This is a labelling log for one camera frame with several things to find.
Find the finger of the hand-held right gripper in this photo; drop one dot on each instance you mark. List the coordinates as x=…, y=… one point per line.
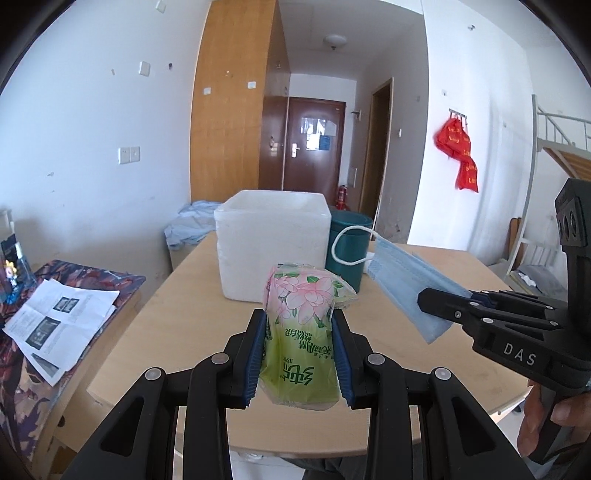
x=517, y=297
x=443, y=304

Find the white foam box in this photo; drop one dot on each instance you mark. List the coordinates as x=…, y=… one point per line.
x=272, y=244

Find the grey metal bunk bed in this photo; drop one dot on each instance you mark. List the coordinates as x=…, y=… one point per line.
x=535, y=184

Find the double wall socket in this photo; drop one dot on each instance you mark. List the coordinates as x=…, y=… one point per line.
x=129, y=154

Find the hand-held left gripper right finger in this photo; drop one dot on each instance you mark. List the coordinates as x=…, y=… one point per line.
x=341, y=360

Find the wooden board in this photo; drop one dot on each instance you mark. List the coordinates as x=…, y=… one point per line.
x=515, y=240

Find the white wall switch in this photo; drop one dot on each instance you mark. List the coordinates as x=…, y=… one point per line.
x=161, y=5
x=144, y=68

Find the blue printed box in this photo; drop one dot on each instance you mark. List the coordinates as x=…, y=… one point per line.
x=23, y=272

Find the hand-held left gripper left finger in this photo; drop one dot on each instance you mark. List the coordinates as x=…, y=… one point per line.
x=256, y=355

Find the light blue cloth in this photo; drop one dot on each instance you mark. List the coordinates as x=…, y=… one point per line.
x=194, y=221

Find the person's right hand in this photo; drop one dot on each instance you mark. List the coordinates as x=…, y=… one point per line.
x=531, y=415

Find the teal metal canister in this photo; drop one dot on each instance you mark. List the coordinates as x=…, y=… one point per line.
x=348, y=272

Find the printed paper leaflets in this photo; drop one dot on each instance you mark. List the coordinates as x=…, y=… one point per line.
x=60, y=323

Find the red fire extinguisher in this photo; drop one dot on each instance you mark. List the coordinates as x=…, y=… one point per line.
x=342, y=197

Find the round ceiling lamp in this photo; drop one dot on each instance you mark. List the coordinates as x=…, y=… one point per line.
x=335, y=41

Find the red cloth bag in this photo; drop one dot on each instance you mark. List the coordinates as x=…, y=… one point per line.
x=468, y=175
x=452, y=138

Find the wooden wardrobe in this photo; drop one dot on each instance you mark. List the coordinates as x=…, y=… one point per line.
x=231, y=115

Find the brown entrance door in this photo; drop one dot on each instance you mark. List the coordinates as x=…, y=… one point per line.
x=314, y=166

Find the metal wall hook rack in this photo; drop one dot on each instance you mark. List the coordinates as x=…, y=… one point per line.
x=459, y=113

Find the wooden side door frame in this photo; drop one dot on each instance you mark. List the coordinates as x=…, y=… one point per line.
x=383, y=152

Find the blue face mask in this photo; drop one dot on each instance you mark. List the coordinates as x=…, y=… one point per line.
x=406, y=286

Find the grey bedding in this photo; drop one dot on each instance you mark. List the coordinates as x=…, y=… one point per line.
x=535, y=279

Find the blue paper notice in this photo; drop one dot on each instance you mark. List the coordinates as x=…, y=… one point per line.
x=324, y=141

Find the green floral tissue packet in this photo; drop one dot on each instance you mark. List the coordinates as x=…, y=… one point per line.
x=300, y=332

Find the patterned dark cloth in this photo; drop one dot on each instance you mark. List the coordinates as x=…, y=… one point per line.
x=115, y=281

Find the small cartoon figurine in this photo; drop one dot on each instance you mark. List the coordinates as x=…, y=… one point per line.
x=11, y=270

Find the person's leg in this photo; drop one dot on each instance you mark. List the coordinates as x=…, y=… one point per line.
x=332, y=468

